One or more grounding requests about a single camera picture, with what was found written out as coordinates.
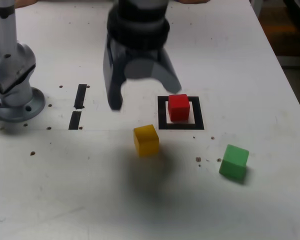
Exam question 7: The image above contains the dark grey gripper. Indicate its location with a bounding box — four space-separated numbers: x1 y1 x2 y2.
102 34 183 112

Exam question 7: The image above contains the red cube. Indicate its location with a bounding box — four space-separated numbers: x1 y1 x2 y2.
167 93 191 124

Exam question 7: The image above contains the yellow cube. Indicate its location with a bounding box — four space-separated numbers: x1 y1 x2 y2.
133 124 160 158

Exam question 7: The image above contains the green cube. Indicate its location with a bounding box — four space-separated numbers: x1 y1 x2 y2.
218 143 250 182

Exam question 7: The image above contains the black tape square outline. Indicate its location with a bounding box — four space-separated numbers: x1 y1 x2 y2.
157 95 205 131

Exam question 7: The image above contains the person's right hand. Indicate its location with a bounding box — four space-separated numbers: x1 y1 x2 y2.
14 0 38 9

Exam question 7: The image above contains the black tape strip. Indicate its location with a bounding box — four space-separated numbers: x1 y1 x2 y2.
68 83 88 131

